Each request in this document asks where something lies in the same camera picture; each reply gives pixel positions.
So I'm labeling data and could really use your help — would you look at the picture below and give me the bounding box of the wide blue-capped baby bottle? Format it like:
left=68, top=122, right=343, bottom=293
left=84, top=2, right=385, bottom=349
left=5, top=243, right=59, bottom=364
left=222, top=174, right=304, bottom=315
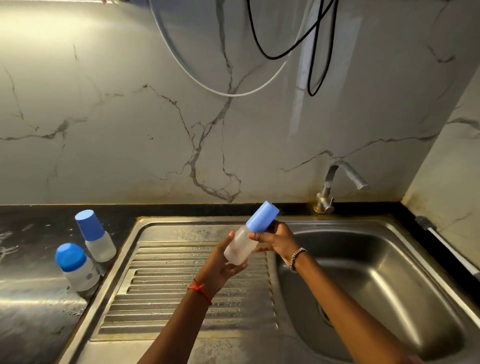
left=55, top=242, right=101, bottom=292

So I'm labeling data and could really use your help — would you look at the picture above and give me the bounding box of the person's left forearm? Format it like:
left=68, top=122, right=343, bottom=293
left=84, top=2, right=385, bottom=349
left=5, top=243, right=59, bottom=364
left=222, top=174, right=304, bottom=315
left=137, top=289, right=212, bottom=364

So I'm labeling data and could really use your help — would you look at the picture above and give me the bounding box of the red thread wristband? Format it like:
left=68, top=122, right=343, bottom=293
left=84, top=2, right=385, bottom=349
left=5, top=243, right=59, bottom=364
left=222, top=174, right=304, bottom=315
left=187, top=278, right=213, bottom=305

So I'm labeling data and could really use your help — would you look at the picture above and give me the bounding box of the slim blue-capped baby bottle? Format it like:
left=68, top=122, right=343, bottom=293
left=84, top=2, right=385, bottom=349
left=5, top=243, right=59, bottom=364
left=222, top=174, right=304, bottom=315
left=74, top=209, right=117, bottom=263
left=224, top=200, right=280, bottom=266

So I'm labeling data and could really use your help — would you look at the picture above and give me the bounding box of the person's left hand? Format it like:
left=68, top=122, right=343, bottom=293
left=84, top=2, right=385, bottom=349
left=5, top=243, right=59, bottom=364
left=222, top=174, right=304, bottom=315
left=194, top=231, right=248, bottom=299

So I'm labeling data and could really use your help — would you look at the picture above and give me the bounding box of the white-handled brush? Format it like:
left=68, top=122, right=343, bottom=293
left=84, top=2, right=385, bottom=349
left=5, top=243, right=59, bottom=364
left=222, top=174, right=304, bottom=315
left=414, top=215, right=480, bottom=282

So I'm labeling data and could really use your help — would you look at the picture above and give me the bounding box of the stainless steel sink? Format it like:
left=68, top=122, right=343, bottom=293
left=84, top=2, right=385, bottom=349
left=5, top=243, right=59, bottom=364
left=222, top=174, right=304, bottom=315
left=57, top=214, right=480, bottom=364

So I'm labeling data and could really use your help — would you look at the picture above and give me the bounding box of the person's right hand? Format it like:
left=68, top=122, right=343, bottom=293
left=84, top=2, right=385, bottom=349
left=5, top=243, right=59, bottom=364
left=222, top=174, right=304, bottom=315
left=248, top=220, right=302, bottom=266

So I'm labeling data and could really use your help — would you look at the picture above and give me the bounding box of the person's right forearm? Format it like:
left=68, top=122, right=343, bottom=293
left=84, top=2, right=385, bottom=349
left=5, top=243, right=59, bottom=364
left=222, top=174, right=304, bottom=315
left=290, top=250, right=417, bottom=364

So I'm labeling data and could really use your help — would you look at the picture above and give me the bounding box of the white cable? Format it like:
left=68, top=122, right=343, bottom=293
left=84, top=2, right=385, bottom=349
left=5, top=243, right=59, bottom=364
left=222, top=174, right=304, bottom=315
left=147, top=0, right=319, bottom=98

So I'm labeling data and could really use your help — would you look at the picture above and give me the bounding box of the chrome tap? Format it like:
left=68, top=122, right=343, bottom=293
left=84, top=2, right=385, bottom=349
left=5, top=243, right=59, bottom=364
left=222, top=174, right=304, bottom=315
left=313, top=160, right=371, bottom=215

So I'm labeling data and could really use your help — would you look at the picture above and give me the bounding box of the black cable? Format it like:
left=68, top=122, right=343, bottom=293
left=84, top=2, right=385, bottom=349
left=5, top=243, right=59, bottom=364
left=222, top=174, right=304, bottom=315
left=246, top=0, right=340, bottom=97

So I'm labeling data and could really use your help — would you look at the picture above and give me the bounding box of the silver chain bracelet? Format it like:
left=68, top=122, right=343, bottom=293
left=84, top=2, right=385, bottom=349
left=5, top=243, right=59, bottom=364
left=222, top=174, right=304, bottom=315
left=289, top=247, right=308, bottom=274

